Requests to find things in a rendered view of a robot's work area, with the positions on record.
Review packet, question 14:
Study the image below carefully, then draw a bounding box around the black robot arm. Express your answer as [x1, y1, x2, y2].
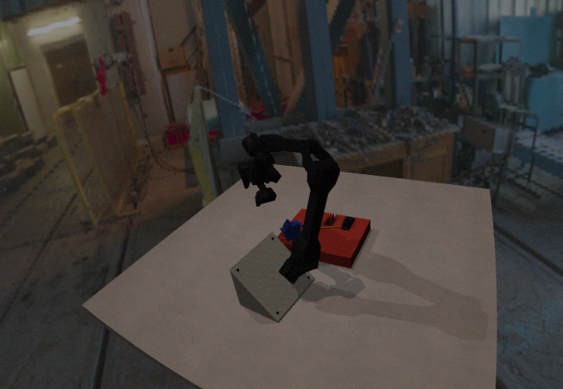
[242, 133, 340, 284]

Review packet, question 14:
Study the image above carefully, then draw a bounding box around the red flat deck plate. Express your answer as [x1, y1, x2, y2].
[277, 209, 371, 269]

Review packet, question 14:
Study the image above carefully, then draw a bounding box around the blue micro servo with cable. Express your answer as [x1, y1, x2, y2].
[280, 220, 340, 241]

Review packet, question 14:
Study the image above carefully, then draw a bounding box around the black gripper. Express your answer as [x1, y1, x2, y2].
[237, 160, 277, 207]

